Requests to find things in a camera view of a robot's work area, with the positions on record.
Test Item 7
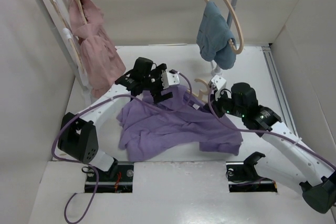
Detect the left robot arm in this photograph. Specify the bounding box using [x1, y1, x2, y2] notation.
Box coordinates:
[57, 57, 180, 180]

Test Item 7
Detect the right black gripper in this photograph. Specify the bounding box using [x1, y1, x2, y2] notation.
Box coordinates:
[203, 88, 246, 119]

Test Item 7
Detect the aluminium rail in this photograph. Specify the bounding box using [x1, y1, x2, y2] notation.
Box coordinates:
[261, 46, 298, 135]

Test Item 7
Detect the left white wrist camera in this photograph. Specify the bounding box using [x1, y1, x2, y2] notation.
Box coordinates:
[161, 71, 180, 90]

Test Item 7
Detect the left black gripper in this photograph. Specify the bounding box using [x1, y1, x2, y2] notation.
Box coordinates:
[142, 65, 172, 102]

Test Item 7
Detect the blue garment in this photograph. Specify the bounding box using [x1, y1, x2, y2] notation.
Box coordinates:
[196, 1, 236, 70]

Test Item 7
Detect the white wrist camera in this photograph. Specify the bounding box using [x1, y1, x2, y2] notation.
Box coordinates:
[209, 75, 227, 92]
[161, 71, 180, 90]

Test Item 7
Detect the purple t shirt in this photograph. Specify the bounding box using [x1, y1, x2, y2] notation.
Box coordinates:
[117, 85, 243, 162]

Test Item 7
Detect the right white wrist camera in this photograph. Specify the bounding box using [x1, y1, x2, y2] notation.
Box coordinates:
[209, 75, 227, 92]

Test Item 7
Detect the pink dress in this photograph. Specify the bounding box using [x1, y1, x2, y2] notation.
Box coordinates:
[68, 0, 126, 99]

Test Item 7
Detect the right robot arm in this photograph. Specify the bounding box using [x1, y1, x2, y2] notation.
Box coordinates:
[207, 80, 335, 214]

